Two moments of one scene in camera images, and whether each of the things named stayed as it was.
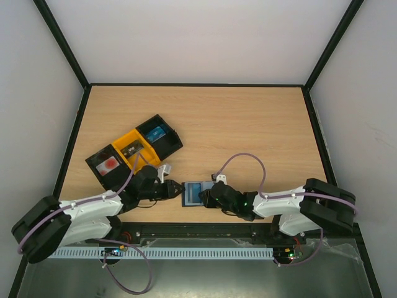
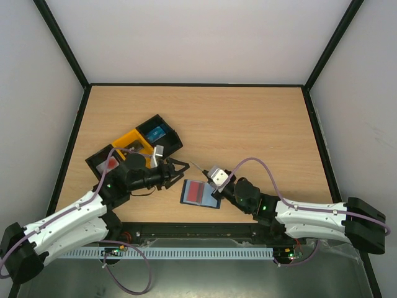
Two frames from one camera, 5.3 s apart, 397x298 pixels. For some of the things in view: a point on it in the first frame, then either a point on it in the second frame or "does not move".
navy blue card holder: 191,196 does not move
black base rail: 134,231 does not move
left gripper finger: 174,189 to 186,165
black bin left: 110,168 does not move
